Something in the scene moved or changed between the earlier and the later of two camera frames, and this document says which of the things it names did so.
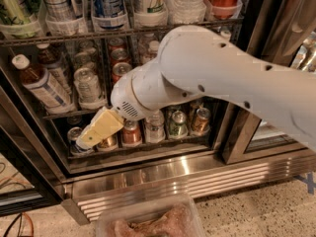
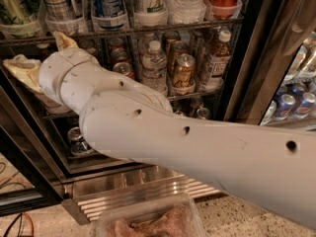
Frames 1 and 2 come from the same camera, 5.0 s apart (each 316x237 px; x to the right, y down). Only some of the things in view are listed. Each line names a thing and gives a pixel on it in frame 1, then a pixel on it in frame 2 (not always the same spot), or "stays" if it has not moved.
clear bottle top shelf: (187, 3) stays
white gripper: (123, 100) -> (56, 69)
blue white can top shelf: (109, 7) stays
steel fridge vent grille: (199, 177) stays
